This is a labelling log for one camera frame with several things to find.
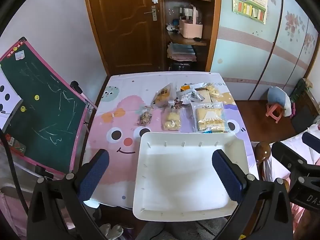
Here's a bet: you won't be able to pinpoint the brown wooden shelf cabinet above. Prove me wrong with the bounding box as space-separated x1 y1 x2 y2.
160 0 222 72

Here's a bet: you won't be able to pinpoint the red white snack packet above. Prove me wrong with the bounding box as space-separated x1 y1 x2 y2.
177 90 200 104

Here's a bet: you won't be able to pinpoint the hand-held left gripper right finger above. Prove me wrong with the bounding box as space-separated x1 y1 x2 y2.
211 149 293 240

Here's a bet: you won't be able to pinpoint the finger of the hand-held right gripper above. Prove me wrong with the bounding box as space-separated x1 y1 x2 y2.
302 132 320 153
271 142 320 178

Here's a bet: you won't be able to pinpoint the small toy figures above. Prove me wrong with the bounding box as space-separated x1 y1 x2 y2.
166 17 180 34

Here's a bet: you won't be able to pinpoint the black easel knob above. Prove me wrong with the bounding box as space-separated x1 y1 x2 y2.
70 81 83 94

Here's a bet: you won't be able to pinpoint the wall poster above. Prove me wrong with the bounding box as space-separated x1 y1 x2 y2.
231 0 268 25

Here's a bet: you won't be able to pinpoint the metal door handle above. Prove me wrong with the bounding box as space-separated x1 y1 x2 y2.
144 5 157 22

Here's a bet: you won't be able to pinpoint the yellow cracker packet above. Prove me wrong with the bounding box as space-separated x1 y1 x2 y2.
152 83 177 108

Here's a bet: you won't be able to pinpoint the brown wooden bedpost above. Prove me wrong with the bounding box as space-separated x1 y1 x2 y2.
254 142 272 180

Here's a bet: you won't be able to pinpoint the black case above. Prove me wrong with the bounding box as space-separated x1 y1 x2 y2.
169 61 198 72

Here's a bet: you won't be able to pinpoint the floral sliding wardrobe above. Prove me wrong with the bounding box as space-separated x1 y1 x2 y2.
210 0 319 98

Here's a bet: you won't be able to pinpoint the dark wooden cabinet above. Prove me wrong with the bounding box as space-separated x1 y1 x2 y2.
290 79 320 135

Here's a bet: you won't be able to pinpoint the mountain print bread packet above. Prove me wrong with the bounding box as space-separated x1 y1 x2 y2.
190 101 230 133

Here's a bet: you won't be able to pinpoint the pink framed chalkboard easel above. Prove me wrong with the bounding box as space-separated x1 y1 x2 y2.
0 37 98 178

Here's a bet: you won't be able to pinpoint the white dotted paper sheet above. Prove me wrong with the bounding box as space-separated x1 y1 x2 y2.
0 70 23 130

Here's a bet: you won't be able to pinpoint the white fluffy slipper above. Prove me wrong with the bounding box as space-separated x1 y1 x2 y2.
99 224 124 238

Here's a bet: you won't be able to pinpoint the green patterned box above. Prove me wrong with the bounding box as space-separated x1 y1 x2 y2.
296 79 308 98

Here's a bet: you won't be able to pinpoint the clear packet of brown nuts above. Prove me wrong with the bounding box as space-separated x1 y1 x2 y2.
136 106 153 126

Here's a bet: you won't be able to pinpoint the person's grey trousers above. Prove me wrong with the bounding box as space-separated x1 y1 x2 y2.
135 217 228 240

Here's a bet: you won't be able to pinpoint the cartoon printed tablecloth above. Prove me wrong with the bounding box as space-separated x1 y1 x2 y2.
84 72 259 209

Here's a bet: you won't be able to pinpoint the packet of yellow puffs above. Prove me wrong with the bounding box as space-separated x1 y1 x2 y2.
206 84 224 98

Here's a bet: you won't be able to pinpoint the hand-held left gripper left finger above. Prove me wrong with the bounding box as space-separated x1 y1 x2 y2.
27 149 110 240

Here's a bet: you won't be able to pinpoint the brown wooden door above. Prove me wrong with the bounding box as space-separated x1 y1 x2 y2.
82 0 165 75

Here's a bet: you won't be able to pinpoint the pink plastic basket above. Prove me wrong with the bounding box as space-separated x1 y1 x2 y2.
179 5 203 39

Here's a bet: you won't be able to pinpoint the blue white plush pillow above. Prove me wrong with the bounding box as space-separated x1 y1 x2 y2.
267 86 292 117

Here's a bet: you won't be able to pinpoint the white plastic tray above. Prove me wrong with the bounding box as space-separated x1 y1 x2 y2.
132 131 250 222

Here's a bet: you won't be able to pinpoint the stack of folded towels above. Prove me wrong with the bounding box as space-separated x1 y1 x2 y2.
167 42 197 62

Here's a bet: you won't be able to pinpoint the clear packet of yellow cookies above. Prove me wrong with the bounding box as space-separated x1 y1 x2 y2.
162 107 182 131

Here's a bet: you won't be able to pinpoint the pink plastic stool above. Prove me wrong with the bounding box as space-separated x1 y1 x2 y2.
266 103 284 123

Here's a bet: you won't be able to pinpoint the black cable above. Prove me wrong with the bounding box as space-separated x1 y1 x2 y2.
0 127 29 215

